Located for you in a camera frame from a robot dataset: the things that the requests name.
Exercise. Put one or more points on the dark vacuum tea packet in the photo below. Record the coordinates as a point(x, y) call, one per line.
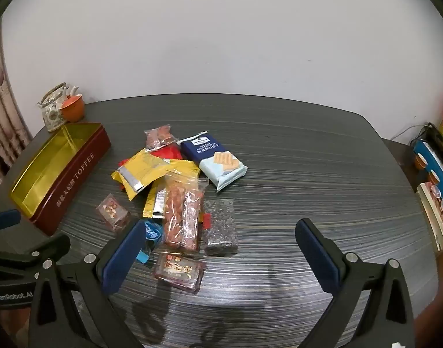
point(219, 232)

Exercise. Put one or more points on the orange tea cup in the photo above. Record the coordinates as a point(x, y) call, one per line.
point(73, 110)

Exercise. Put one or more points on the dark side table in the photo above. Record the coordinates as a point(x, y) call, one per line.
point(398, 152)

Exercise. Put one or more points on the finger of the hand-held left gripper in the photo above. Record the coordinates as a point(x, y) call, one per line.
point(6, 219)
point(54, 246)

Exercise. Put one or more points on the red tin with gold inside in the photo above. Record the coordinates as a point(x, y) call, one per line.
point(40, 174)

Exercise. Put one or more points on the large yellow snack packet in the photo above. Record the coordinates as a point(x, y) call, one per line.
point(143, 172)

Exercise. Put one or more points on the clear packet of red snacks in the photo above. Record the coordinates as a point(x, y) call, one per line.
point(158, 136)

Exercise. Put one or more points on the small clear brown snack packet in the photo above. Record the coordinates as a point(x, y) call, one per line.
point(112, 212)

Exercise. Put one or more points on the floral ceramic teapot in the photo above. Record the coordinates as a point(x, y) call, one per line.
point(53, 114)

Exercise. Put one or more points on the patterned curtain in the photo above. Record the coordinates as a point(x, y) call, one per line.
point(4, 123)

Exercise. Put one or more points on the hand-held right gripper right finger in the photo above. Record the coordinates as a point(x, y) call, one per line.
point(317, 257)

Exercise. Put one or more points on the dark red snack packet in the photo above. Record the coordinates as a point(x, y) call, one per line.
point(179, 272)

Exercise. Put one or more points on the small blue snack packet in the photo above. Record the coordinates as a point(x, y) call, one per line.
point(151, 232)

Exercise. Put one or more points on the long clear peanut packet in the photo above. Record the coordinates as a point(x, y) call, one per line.
point(179, 217)

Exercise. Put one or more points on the blue cracker packet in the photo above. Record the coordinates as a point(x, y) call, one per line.
point(207, 152)

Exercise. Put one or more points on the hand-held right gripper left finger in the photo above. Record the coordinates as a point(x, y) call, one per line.
point(121, 257)

